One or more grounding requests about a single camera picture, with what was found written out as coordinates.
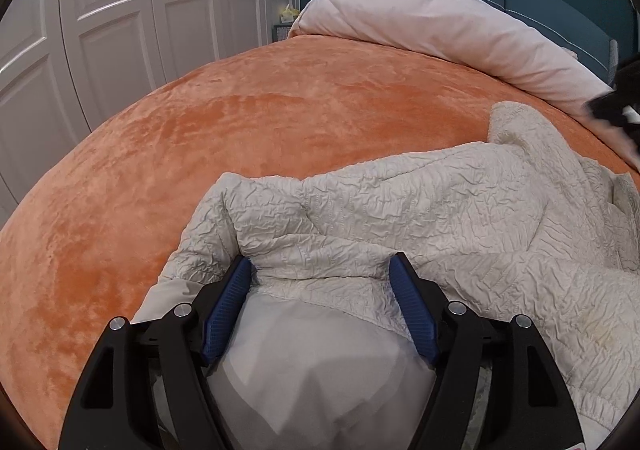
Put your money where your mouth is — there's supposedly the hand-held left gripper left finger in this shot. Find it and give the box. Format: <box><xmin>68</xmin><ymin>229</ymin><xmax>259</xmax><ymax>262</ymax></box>
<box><xmin>57</xmin><ymin>256</ymin><xmax>258</xmax><ymax>450</ymax></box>

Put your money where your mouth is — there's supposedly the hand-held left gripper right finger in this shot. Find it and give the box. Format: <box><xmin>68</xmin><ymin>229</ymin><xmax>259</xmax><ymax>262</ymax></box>
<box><xmin>389</xmin><ymin>253</ymin><xmax>583</xmax><ymax>450</ymax></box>

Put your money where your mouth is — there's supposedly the orange plush bed blanket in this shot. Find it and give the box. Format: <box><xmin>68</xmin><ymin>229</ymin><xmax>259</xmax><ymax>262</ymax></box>
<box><xmin>0</xmin><ymin>33</ymin><xmax>633</xmax><ymax>431</ymax></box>

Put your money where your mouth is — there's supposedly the pale pink duvet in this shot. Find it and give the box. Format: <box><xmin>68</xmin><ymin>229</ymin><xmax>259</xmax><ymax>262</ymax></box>
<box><xmin>287</xmin><ymin>0</ymin><xmax>640</xmax><ymax>161</ymax></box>

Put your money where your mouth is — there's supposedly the small bedside table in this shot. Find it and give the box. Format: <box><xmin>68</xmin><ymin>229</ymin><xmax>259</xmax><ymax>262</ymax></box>
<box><xmin>272</xmin><ymin>23</ymin><xmax>301</xmax><ymax>44</ymax></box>

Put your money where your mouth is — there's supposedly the white panelled wardrobe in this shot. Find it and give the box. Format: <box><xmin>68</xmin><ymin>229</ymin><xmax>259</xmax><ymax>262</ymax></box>
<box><xmin>0</xmin><ymin>0</ymin><xmax>301</xmax><ymax>226</ymax></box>

